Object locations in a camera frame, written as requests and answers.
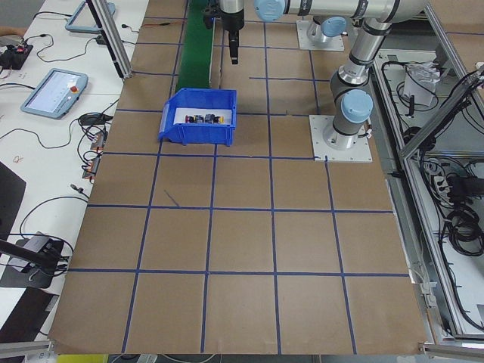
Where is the black gripper body empty-bin side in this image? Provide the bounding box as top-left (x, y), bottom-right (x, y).
top-left (228, 30), bottom-right (239, 57)

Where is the robot arm near source bin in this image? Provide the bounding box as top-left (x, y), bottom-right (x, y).
top-left (253, 1), bottom-right (427, 150)

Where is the robot arm near empty bin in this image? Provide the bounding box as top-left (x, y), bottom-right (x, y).
top-left (219, 0), bottom-right (244, 64)

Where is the pile of buttons in bin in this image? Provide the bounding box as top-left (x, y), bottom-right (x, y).
top-left (185, 113), bottom-right (225, 124)

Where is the blue bin with buttons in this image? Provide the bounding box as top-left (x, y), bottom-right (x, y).
top-left (158, 88), bottom-right (237, 146)

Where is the green conveyor belt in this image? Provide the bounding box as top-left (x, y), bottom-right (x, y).
top-left (176, 1), bottom-right (214, 91)

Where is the far teach pendant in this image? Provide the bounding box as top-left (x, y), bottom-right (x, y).
top-left (65, 1), bottom-right (100, 34)

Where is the teach pendant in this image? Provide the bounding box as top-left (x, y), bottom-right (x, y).
top-left (65, 1), bottom-right (100, 34)
top-left (20, 68), bottom-right (88, 119)

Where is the near teach pendant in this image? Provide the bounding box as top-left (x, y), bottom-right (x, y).
top-left (20, 68), bottom-right (88, 119)

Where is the aluminium frame post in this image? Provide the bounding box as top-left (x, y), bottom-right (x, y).
top-left (86, 0), bottom-right (132, 79)

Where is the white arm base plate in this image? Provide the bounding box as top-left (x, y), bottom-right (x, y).
top-left (309, 115), bottom-right (373, 163)

